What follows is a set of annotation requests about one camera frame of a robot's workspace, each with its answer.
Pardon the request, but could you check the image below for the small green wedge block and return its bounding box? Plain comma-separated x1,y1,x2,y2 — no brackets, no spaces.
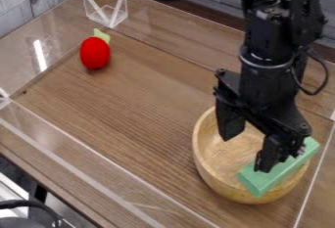
94,28,111,45

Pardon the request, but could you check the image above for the black device with cable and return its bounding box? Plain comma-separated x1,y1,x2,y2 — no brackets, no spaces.
0,196,94,228

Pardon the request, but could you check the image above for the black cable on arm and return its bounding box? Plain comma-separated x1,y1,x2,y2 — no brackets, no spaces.
291,47,331,97

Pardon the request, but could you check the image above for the light wooden bowl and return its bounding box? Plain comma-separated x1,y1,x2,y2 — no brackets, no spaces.
192,108,310,205

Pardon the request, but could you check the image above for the green rectangular block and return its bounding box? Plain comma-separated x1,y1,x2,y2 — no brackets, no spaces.
237,137,321,198

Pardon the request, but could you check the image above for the red ball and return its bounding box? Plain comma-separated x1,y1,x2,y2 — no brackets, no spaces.
80,36,111,69

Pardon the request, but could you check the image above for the clear acrylic tray wall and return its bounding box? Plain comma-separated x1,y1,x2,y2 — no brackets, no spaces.
0,89,219,228

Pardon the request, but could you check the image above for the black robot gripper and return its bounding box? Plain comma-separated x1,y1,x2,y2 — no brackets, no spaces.
214,55,311,173

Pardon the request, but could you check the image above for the clear acrylic corner bracket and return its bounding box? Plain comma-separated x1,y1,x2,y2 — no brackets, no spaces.
83,0,128,28

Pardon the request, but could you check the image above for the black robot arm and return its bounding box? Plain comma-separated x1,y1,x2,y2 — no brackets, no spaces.
214,0,326,173

